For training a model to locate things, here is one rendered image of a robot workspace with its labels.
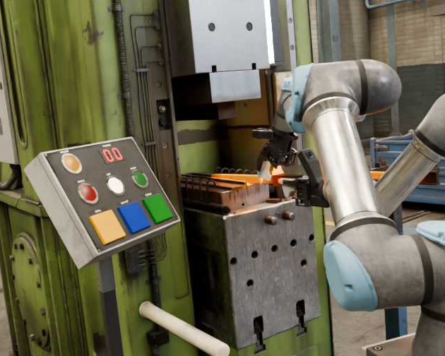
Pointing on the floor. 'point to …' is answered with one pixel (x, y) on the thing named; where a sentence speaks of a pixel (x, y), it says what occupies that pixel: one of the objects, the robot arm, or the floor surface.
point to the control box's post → (109, 306)
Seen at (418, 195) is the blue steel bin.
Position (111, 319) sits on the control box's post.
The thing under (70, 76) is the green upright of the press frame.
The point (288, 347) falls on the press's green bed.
